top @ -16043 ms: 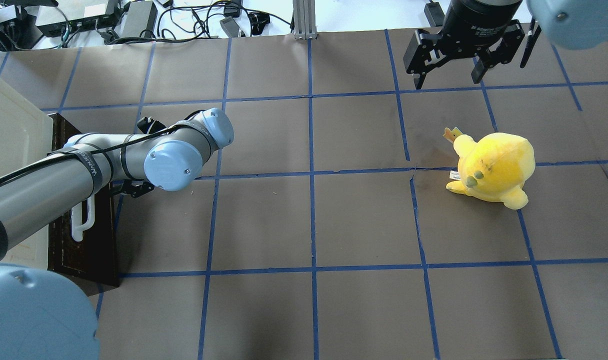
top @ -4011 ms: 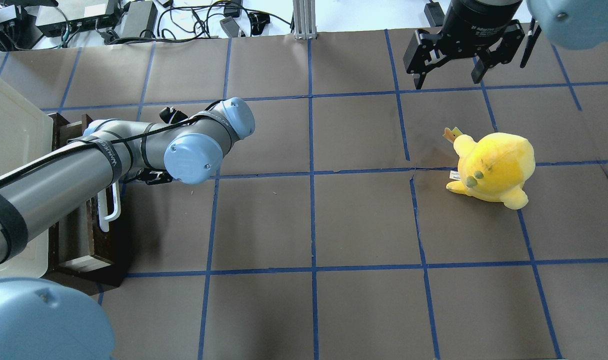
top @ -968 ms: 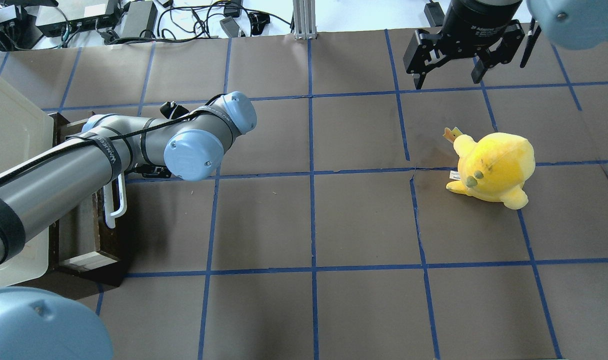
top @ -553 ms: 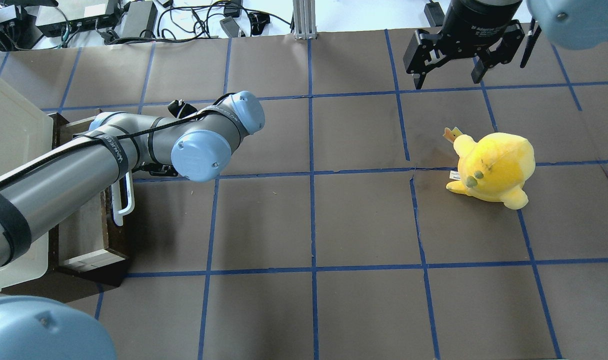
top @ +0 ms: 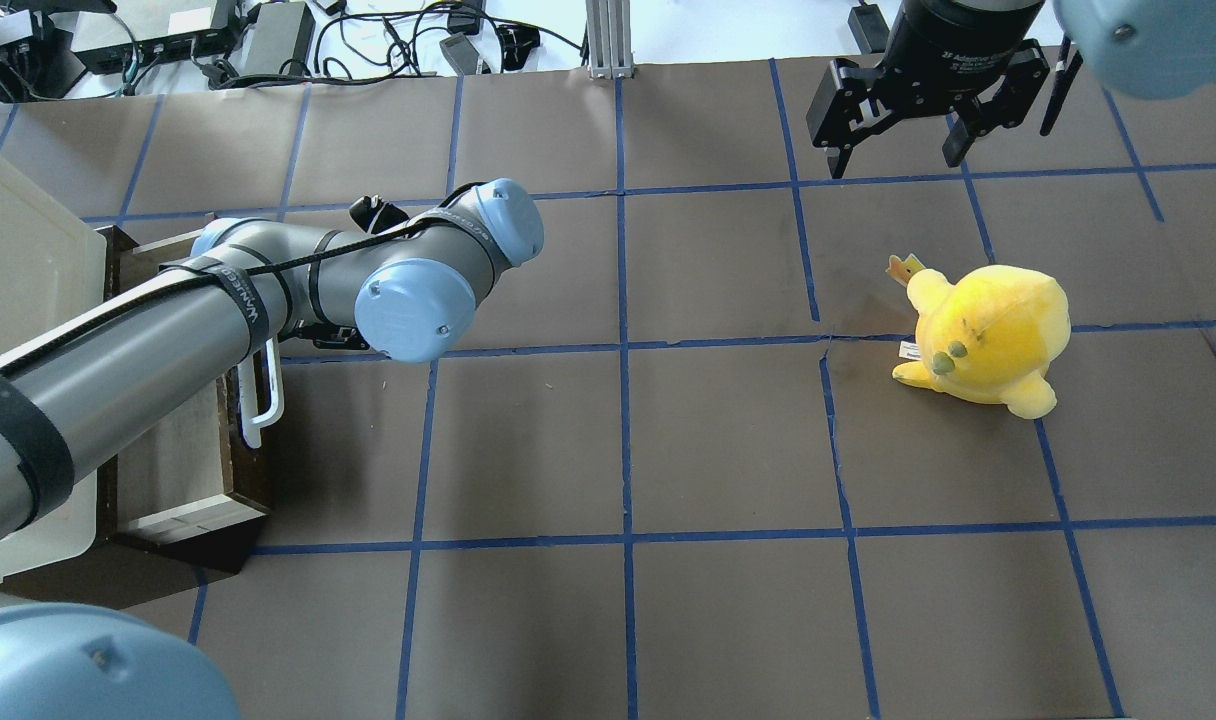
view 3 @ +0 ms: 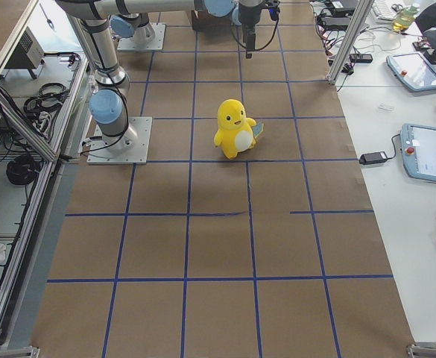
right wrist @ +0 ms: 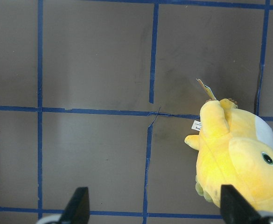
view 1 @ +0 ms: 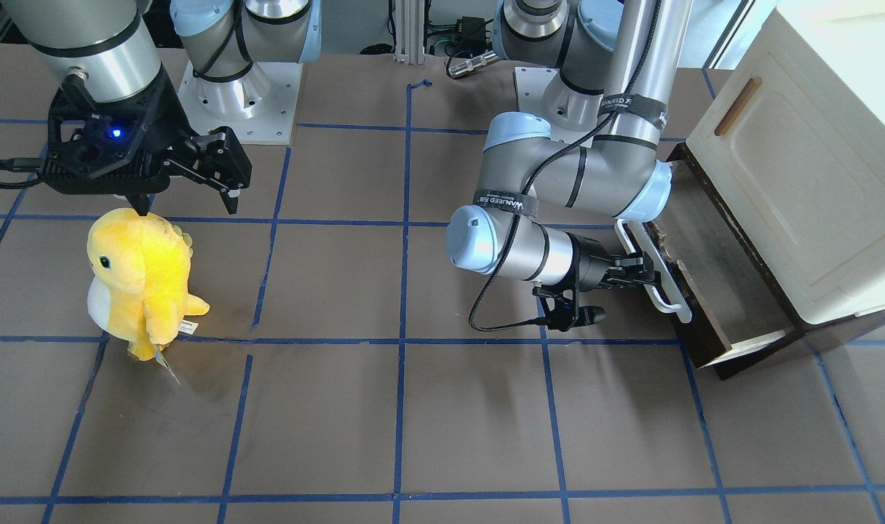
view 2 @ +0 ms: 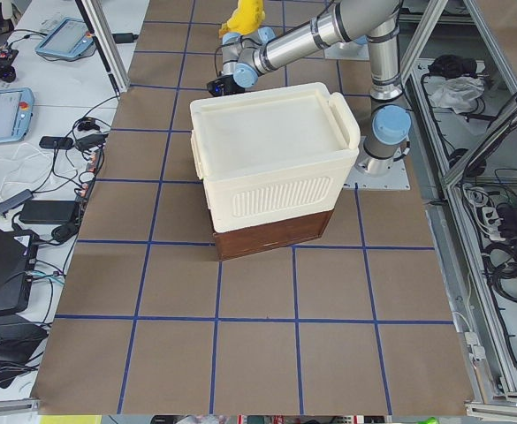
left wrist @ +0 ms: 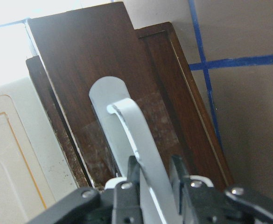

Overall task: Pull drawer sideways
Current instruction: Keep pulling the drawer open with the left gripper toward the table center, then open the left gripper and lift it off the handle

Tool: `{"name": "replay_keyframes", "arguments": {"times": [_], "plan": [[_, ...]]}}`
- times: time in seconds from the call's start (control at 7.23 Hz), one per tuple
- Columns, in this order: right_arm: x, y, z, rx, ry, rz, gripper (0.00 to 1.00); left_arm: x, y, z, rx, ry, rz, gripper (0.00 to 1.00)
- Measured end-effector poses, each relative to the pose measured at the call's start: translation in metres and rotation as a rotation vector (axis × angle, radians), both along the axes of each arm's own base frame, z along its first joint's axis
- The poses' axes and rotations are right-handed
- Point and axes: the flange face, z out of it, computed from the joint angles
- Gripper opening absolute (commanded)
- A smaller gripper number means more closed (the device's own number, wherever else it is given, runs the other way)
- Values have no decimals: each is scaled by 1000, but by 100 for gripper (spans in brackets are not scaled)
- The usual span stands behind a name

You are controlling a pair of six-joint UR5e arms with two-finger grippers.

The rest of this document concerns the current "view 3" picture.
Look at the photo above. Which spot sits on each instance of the lower teach pendant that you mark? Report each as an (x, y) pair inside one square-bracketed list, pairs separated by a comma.
[(418, 144)]

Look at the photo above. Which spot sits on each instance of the black power adapter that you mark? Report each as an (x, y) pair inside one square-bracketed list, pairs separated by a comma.
[(373, 158)]

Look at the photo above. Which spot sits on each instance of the teach pendant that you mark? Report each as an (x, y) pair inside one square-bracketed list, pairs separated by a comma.
[(413, 70), (418, 144)]

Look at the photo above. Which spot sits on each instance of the aluminium frame post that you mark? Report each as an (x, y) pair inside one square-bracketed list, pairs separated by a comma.
[(358, 19)]

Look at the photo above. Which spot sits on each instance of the brown paper table cover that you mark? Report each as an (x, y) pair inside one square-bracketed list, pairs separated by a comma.
[(275, 253)]

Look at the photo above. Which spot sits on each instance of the grey control box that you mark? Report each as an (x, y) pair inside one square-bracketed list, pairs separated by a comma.
[(28, 54)]

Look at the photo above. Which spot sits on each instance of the yellow plush toy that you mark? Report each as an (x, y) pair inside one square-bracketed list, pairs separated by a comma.
[(235, 130)]

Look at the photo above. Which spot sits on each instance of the small black device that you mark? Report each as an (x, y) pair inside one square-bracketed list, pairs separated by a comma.
[(361, 58)]

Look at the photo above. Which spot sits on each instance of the yellow liquid bottle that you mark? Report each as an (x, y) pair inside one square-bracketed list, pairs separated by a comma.
[(405, 18)]

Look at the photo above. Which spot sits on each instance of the aluminium frame left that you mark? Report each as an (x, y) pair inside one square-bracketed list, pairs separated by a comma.
[(14, 17)]

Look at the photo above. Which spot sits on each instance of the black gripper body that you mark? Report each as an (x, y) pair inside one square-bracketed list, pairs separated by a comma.
[(248, 14)]

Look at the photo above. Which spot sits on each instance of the upper teach pendant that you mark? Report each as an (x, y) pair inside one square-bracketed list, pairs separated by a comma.
[(413, 70)]

